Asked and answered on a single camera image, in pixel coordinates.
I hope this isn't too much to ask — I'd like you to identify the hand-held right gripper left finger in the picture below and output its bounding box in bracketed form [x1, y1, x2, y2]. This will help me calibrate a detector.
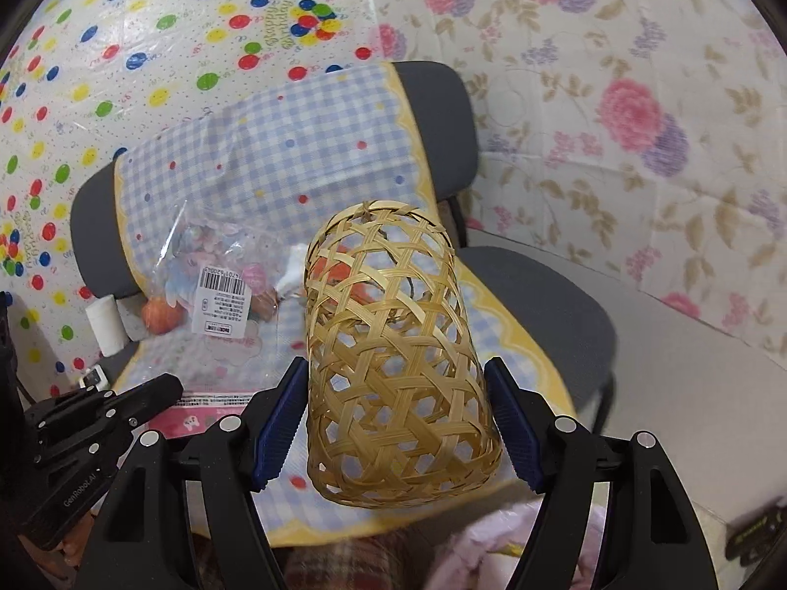
[89, 356, 311, 590]

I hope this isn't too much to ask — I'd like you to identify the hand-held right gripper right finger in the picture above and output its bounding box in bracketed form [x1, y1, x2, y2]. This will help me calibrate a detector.
[483, 356, 708, 590]

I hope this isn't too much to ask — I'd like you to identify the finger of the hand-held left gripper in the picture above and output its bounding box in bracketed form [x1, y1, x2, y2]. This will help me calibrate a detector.
[33, 412, 134, 466]
[25, 375, 185, 430]

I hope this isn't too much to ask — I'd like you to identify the printed plastic bag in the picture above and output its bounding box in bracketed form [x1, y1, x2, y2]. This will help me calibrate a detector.
[132, 107, 311, 437]

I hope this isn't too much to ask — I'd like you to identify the woven bamboo basket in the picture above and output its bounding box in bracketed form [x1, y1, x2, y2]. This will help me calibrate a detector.
[303, 200, 504, 510]

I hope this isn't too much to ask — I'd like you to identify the red apple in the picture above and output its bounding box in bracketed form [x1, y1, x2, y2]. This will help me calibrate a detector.
[141, 298, 184, 336]

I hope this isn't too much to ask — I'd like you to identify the white paper roll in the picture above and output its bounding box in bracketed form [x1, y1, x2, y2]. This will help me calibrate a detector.
[85, 295, 128, 357]

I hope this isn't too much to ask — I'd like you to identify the pink cloth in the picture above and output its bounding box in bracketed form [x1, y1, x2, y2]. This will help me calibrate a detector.
[424, 498, 604, 590]

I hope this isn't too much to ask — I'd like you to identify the plaid cloth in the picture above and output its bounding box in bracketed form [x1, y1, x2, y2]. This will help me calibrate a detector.
[283, 534, 431, 590]

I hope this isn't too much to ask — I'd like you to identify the orange toy carrot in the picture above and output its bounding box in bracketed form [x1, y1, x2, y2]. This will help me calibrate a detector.
[320, 261, 358, 287]

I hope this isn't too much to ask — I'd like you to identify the small black device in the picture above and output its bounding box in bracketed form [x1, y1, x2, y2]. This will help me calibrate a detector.
[726, 498, 787, 566]

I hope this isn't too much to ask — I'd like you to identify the blue checkered dotted cloth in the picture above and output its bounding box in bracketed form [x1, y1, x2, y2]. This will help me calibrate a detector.
[114, 64, 579, 551]

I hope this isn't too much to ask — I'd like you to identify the grey office chair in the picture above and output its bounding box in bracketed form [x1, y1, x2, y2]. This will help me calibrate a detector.
[69, 61, 617, 443]

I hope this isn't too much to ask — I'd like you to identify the balloon printed plastic sheet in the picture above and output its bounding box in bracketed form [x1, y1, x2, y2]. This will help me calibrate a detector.
[0, 0, 394, 400]

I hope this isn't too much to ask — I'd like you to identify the floral printed sheet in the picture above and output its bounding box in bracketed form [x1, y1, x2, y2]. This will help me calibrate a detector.
[363, 0, 787, 357]

